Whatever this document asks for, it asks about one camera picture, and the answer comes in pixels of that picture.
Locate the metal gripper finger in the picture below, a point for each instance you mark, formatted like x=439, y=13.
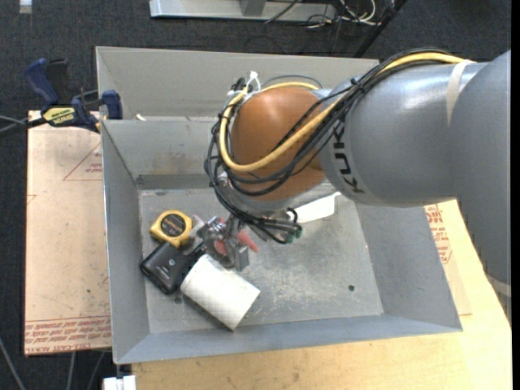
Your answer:
x=240, y=258
x=213, y=230

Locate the white cylinder cup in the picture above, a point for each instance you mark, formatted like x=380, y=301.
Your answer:
x=219, y=293

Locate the yellow and black tape measure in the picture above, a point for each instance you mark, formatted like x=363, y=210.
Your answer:
x=172, y=226

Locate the black flat pouch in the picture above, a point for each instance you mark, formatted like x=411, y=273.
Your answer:
x=164, y=266

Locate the grey metal bin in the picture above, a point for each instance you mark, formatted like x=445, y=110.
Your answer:
x=308, y=274

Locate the brown cardboard board red print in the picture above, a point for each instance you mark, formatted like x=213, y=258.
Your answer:
x=61, y=238

